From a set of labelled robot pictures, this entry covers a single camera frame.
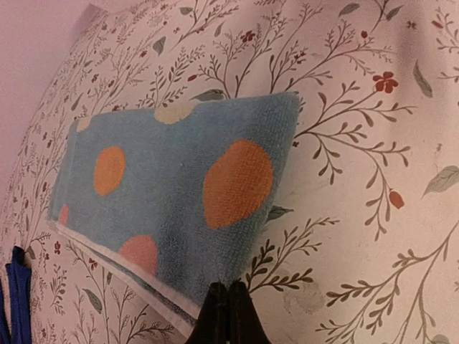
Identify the floral patterned tablecloth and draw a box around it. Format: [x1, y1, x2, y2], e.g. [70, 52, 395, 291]
[1, 1, 458, 343]

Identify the dark blue towel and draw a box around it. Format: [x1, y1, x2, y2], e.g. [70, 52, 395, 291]
[1, 246, 32, 344]

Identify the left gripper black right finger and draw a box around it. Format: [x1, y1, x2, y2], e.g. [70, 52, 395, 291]
[228, 282, 270, 344]

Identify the light blue orange dotted towel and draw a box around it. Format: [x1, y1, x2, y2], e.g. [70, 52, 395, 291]
[47, 92, 300, 336]

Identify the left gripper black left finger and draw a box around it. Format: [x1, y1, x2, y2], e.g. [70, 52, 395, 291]
[188, 282, 228, 344]

